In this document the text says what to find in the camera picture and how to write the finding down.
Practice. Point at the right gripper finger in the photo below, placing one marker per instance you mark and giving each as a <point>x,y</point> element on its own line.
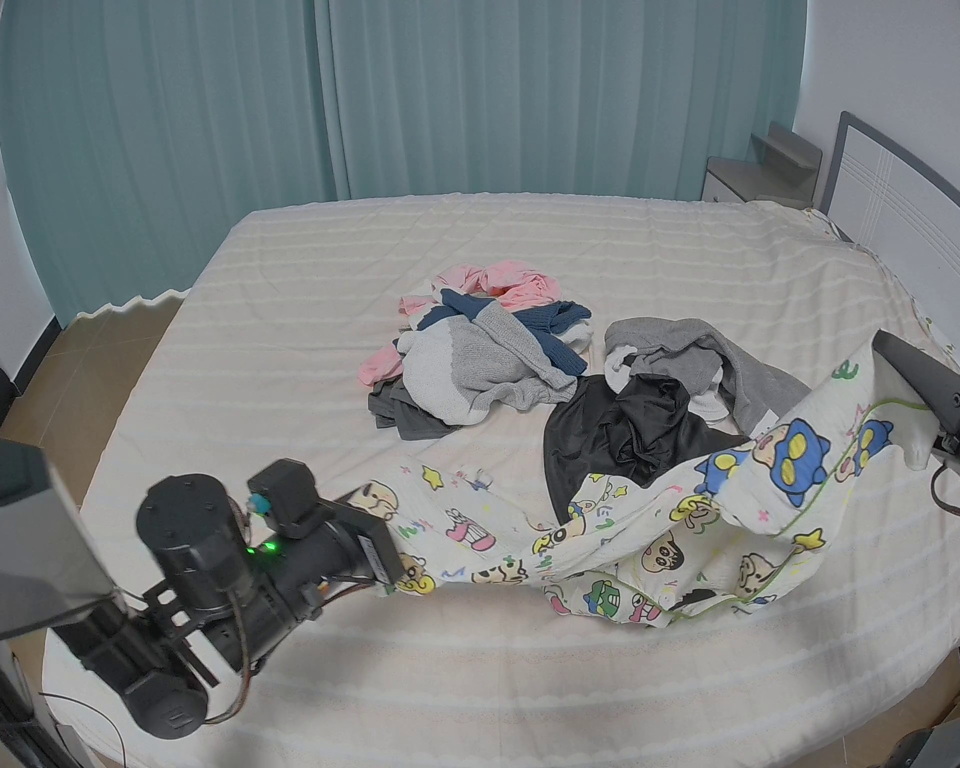
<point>930,390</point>

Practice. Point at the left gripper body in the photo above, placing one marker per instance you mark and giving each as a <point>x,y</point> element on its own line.
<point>330,555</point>

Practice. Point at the white printed pyjama top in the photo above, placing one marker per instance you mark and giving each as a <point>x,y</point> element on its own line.
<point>675,540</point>

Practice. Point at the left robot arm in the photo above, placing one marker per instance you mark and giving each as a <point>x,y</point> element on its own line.
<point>187,525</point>

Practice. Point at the bed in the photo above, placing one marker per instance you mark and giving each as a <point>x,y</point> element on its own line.
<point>300,315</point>

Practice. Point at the pile of clothes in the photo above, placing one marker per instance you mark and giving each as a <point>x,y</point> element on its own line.
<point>480,360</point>

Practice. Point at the grey garment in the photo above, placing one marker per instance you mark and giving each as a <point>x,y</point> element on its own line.
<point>757,382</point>

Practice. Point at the grey bedside table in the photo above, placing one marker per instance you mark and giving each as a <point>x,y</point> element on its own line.
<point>750,180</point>

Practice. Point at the black garment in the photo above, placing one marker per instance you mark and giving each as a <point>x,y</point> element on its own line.
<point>622,442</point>

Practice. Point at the blue-green curtain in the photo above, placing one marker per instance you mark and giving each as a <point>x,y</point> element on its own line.
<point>562,97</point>
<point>165,150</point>

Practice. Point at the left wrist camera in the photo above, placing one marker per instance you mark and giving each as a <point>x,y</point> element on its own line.
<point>285,495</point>

